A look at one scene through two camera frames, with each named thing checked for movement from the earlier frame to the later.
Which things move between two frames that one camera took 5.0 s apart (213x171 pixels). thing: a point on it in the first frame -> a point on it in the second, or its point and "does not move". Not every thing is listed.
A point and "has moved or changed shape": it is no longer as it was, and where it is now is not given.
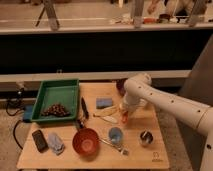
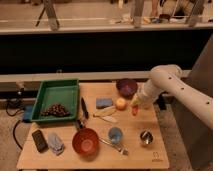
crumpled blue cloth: x=55 y=143 does not move
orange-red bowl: x=86 y=141 does not move
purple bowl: x=120 y=85 does not move
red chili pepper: x=125 y=117 has moved or changed shape
